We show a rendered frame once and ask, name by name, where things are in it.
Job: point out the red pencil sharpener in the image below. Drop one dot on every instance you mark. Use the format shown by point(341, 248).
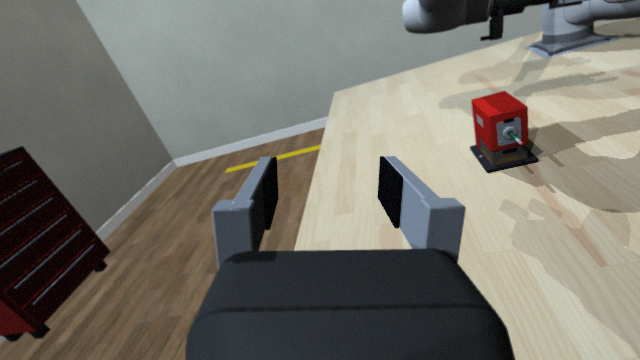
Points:
point(497, 118)

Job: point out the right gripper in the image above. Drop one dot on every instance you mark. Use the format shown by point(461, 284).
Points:
point(479, 11)

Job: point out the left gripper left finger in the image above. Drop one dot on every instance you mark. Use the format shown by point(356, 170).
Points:
point(239, 224)

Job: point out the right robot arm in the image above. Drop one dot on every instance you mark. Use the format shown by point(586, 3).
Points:
point(564, 28)

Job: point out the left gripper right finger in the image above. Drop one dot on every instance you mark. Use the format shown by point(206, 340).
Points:
point(426, 220)

